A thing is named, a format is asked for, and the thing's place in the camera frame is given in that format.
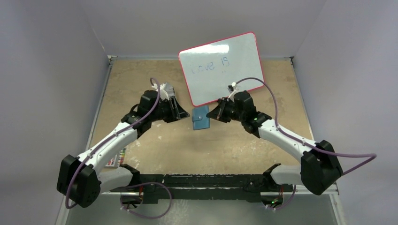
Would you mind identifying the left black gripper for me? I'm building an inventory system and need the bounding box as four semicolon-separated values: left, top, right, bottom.
150;97;189;124

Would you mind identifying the blue leather card holder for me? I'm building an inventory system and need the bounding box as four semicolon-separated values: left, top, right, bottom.
191;105;210;130

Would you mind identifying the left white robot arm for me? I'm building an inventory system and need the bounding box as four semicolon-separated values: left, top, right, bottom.
56;90;190;209

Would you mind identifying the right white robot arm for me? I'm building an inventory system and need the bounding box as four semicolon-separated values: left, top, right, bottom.
207;91;343;195

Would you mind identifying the red framed whiteboard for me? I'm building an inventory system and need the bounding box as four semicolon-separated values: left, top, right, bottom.
178;32;265;106

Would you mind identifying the colourful marker box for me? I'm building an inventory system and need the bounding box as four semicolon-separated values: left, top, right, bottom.
105;148;126;168

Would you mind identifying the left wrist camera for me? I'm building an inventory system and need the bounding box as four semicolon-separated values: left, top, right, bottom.
160;82;176;100

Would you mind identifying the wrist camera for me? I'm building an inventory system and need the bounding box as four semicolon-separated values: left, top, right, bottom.
160;82;176;100
228;82;239;99

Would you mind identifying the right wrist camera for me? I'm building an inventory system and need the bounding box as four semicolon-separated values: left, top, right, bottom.
228;82;239;99

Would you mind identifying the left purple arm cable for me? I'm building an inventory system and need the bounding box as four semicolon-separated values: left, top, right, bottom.
64;77;161;210

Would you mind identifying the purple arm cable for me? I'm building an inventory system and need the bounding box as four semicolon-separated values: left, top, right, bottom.
231;77;377;176
64;77;161;210

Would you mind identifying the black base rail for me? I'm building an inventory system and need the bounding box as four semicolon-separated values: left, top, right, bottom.
111;167;293;204

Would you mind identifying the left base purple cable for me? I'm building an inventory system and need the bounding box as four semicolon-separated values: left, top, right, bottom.
119;182;173;220

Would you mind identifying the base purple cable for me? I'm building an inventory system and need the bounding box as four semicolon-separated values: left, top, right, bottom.
265;184;297;212
119;182;173;220

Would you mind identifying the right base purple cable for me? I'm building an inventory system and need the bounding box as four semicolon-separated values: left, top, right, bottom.
265;184;297;212

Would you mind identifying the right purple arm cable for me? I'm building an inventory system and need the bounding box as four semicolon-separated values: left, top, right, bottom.
231;77;377;176

